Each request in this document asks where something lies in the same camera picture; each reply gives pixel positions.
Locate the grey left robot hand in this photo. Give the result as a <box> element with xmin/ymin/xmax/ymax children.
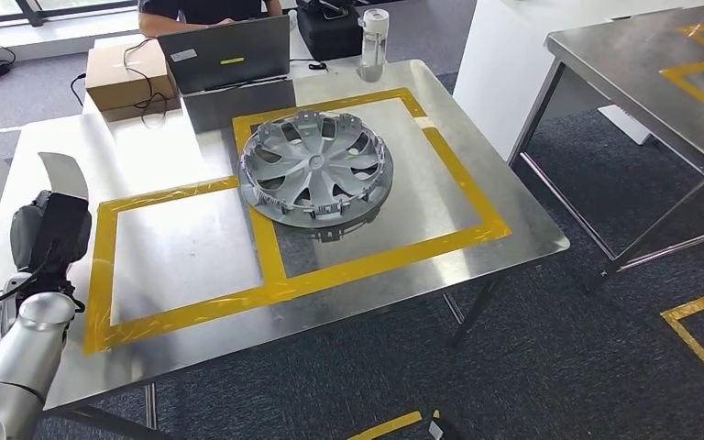
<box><xmin>10</xmin><ymin>190</ymin><xmax>94</xmax><ymax>292</ymax></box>

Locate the white curved car part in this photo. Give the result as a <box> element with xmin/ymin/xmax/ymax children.
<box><xmin>38</xmin><ymin>151</ymin><xmax>90</xmax><ymax>203</ymax></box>

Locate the steel workbench table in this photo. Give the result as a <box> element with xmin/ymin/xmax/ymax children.
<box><xmin>0</xmin><ymin>57</ymin><xmax>572</xmax><ymax>440</ymax></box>

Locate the black robot body part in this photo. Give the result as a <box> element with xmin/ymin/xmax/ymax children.
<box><xmin>427</xmin><ymin>412</ymin><xmax>459</xmax><ymax>440</ymax></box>

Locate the brown cardboard box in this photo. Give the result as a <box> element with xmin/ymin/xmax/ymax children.
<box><xmin>84</xmin><ymin>38</ymin><xmax>183</xmax><ymax>124</ymax></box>

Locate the black laptop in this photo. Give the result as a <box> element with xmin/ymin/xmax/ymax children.
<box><xmin>156</xmin><ymin>15</ymin><xmax>293</xmax><ymax>96</ymax></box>

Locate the person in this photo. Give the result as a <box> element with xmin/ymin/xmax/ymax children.
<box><xmin>137</xmin><ymin>0</ymin><xmax>284</xmax><ymax>38</ymax></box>

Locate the grey wheel cover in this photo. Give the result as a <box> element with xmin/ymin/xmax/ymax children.
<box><xmin>237</xmin><ymin>109</ymin><xmax>396</xmax><ymax>232</ymax></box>

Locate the black bag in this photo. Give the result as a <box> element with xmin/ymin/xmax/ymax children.
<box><xmin>295</xmin><ymin>0</ymin><xmax>366</xmax><ymax>62</ymax></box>

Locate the clear water bottle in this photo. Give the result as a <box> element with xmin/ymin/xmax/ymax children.
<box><xmin>357</xmin><ymin>7</ymin><xmax>391</xmax><ymax>83</ymax></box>

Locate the yellow floor tape square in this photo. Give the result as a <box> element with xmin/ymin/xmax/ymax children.
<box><xmin>344</xmin><ymin>410</ymin><xmax>443</xmax><ymax>440</ymax></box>

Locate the thin black cable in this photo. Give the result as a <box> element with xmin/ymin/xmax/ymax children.
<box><xmin>69</xmin><ymin>37</ymin><xmax>174</xmax><ymax>130</ymax></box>

